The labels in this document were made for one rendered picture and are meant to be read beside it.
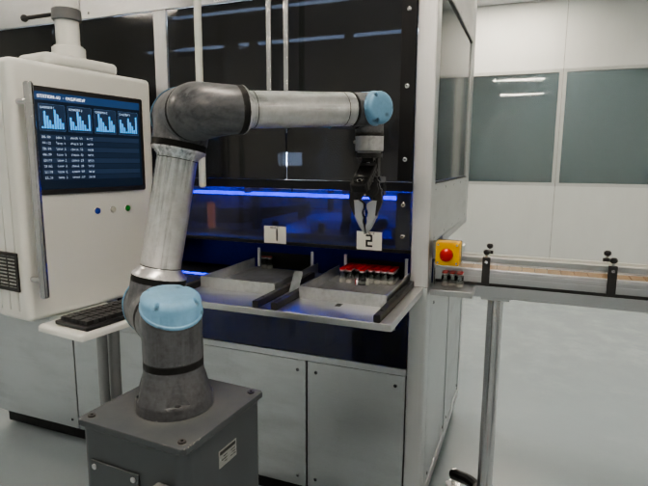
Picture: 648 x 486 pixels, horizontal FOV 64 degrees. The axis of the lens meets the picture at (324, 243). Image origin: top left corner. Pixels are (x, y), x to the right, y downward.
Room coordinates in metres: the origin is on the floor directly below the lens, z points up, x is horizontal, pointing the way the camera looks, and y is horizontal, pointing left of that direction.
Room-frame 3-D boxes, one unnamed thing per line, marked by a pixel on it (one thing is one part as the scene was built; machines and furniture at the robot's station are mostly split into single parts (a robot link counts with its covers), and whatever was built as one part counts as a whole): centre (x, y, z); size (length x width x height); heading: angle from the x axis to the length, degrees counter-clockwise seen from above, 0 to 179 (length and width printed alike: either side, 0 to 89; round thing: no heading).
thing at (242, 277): (1.70, 0.20, 0.90); 0.34 x 0.26 x 0.04; 158
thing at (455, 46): (2.05, -0.50, 1.51); 0.85 x 0.01 x 0.59; 158
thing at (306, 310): (1.57, 0.07, 0.87); 0.70 x 0.48 x 0.02; 68
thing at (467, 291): (1.62, -0.42, 0.87); 0.14 x 0.13 x 0.02; 158
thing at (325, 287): (1.57, -0.11, 0.90); 0.34 x 0.26 x 0.04; 159
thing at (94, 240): (1.71, 0.81, 1.19); 0.50 x 0.19 x 0.78; 151
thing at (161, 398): (0.98, 0.30, 0.84); 0.15 x 0.15 x 0.10
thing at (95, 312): (1.57, 0.61, 0.82); 0.40 x 0.14 x 0.02; 151
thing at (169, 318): (0.98, 0.30, 0.96); 0.13 x 0.12 x 0.14; 32
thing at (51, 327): (1.60, 0.67, 0.79); 0.45 x 0.28 x 0.03; 151
